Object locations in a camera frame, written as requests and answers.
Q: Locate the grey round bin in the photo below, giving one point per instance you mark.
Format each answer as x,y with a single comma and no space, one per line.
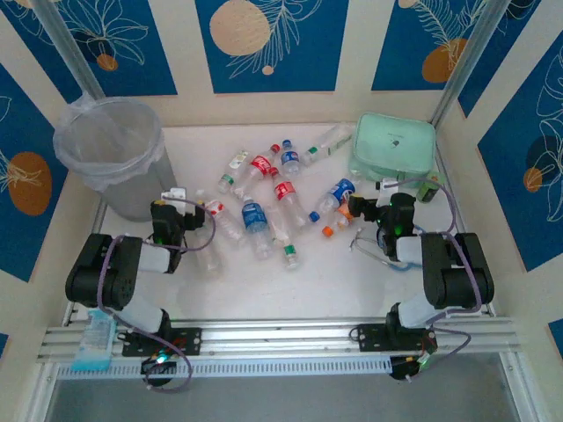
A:
145,189

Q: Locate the small green can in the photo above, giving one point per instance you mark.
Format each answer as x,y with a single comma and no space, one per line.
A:
429,190

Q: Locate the small blue cap bottle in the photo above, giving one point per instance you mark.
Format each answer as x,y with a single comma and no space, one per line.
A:
290,160

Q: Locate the aluminium frame post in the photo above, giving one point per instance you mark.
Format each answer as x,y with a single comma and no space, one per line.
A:
470,57
66,39

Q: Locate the green band bottle white label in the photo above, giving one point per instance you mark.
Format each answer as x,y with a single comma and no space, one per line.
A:
237,165

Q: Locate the large blue label bottle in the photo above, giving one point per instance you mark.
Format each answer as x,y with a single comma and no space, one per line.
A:
254,220

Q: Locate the red white label bottle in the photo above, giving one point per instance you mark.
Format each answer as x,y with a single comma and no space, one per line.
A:
220,215

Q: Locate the red cap cola bottle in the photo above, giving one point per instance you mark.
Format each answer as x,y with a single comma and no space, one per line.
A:
260,163
283,191

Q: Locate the blue cap pepsi bottle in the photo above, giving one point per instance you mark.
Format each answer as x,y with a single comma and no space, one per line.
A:
338,191

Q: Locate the black control board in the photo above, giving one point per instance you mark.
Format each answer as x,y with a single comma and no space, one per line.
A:
167,365
402,371

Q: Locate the clear plastic bin liner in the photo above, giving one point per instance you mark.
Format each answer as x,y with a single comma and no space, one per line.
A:
110,145

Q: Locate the small green band bottle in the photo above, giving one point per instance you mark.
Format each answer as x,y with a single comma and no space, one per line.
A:
290,251

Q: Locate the mint green zip pouch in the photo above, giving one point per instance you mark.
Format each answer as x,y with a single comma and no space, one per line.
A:
391,145

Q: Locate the green cap bottle white label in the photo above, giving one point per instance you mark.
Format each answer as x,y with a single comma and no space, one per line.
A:
330,143

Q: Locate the orange cap clear bottle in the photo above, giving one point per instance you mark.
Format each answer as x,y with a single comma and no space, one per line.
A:
327,230

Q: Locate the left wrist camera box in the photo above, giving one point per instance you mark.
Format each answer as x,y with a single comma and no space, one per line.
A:
175,193

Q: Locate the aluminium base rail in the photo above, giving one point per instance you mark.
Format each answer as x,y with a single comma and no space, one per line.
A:
281,338

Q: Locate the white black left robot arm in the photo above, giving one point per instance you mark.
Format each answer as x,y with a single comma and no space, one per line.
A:
145,316

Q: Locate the grey blue stethoscope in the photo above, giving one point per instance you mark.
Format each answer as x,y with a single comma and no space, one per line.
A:
371,255

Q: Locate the aluminium side rail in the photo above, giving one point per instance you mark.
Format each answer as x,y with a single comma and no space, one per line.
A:
453,184

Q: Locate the clear unlabelled bottle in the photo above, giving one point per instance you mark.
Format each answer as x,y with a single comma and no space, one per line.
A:
277,228

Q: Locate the light blue packet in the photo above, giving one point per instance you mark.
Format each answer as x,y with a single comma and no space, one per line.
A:
94,343

